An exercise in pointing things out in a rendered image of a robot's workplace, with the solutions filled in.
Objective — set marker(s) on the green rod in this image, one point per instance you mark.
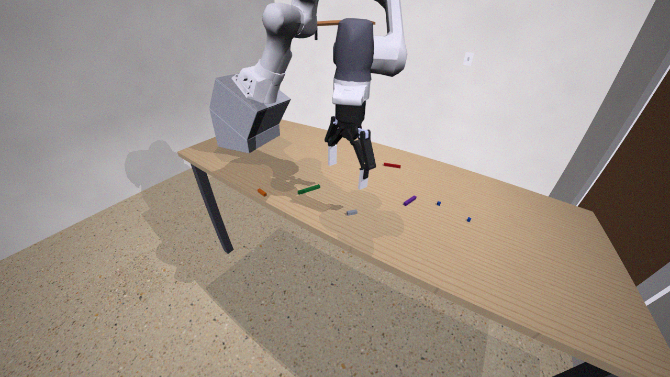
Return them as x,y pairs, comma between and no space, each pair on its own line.
308,189

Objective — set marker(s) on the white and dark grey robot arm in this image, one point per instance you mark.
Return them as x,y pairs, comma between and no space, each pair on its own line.
358,52

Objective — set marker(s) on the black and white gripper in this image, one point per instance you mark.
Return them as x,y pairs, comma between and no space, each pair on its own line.
355,116

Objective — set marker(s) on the purple rod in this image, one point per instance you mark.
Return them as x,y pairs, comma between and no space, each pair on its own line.
409,200

